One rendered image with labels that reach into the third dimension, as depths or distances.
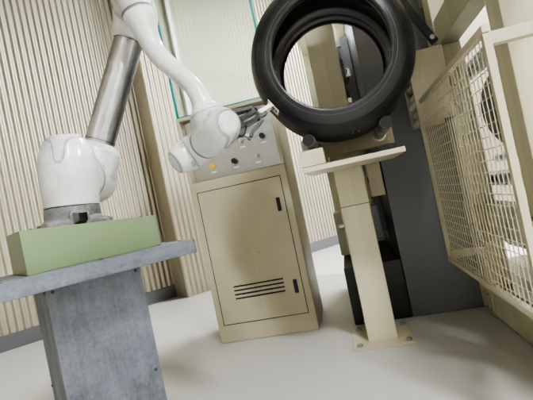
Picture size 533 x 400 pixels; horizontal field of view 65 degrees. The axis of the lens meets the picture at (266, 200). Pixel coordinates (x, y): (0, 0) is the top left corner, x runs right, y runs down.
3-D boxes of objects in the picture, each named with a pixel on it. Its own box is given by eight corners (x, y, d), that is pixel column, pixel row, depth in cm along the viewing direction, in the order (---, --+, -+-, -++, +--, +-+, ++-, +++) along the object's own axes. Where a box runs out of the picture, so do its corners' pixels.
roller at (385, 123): (372, 138, 181) (374, 128, 181) (382, 140, 181) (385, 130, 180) (378, 127, 147) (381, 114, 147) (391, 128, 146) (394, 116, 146)
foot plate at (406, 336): (352, 331, 207) (351, 326, 207) (408, 323, 202) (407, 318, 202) (354, 351, 181) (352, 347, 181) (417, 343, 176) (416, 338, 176)
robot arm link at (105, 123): (47, 196, 133) (71, 199, 155) (98, 209, 135) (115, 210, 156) (113, -28, 139) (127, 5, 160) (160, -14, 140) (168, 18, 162)
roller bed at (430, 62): (412, 129, 193) (399, 67, 193) (446, 122, 190) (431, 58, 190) (419, 123, 173) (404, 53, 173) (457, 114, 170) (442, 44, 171)
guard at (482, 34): (448, 260, 182) (415, 104, 183) (452, 259, 181) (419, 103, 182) (546, 328, 93) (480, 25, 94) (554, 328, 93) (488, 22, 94)
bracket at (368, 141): (304, 163, 190) (300, 141, 190) (394, 143, 182) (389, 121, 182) (304, 163, 186) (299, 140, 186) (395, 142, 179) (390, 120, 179)
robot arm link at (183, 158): (212, 160, 140) (230, 148, 130) (177, 182, 132) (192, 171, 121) (195, 133, 139) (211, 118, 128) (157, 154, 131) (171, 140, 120)
